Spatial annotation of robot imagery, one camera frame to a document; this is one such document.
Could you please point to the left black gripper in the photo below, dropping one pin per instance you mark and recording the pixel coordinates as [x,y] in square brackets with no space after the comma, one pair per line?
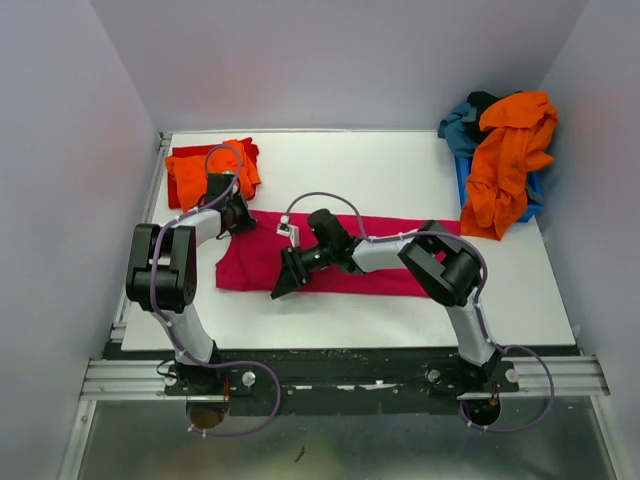
[220,183]

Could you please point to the blue plastic bin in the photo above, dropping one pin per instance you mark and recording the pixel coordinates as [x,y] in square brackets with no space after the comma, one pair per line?
[532,190]

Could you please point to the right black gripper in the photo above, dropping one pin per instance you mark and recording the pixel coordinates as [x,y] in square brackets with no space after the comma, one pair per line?
[294,265]

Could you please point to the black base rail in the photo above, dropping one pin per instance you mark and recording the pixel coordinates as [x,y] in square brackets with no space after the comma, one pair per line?
[334,382]

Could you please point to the blue grey t shirt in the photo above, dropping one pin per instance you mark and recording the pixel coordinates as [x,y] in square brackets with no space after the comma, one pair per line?
[457,130]

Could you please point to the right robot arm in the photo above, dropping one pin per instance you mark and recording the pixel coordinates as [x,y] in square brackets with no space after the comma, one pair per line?
[445,267]

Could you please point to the black t shirt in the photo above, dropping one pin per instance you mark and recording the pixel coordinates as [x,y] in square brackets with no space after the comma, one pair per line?
[479,102]

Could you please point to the folded red t shirt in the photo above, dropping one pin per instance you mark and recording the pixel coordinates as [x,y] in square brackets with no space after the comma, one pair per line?
[186,171]

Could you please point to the aluminium frame rail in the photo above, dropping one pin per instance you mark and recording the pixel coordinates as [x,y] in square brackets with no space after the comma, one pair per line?
[576,376]

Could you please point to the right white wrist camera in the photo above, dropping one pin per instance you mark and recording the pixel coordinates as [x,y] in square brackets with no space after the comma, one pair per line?
[287,229]

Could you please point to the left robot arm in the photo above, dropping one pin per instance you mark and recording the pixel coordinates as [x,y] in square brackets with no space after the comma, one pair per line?
[162,267]

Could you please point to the magenta t shirt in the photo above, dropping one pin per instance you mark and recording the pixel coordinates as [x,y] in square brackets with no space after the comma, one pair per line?
[252,262]

